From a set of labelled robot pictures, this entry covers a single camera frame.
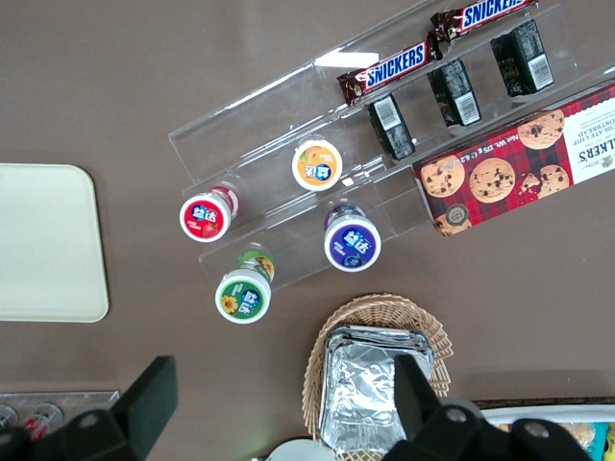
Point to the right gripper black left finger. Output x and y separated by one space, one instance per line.
149 398

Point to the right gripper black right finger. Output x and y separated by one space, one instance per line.
418 408

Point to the light wicker basket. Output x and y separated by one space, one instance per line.
432 326

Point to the white rectangular snack tray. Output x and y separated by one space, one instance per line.
528 412

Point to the beige plastic tray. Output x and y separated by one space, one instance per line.
48 240

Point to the clear acrylic bottle rack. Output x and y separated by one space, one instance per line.
101 396

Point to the stack of foil trays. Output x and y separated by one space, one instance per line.
360 384

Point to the red cola bottle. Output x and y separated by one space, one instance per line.
43 415

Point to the green lid gum jar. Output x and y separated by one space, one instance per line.
242 300

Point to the rice cracker pack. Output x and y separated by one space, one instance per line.
581 434

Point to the purple lid gum jar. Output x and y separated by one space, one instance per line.
352 245

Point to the teal snack packet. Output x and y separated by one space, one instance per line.
600 432

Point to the red lid gum jar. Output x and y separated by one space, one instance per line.
204 217

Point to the yellow snack packet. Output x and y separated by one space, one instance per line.
611 434

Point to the red tartan cookie box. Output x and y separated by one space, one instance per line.
504 177

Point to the orange lid gum jar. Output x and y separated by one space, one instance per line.
317 165

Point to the small black box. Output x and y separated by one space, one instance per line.
454 93
391 127
526 55

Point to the clear acrylic stepped display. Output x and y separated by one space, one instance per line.
269 96

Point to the Snickers chocolate bar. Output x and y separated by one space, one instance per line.
394 67
480 14

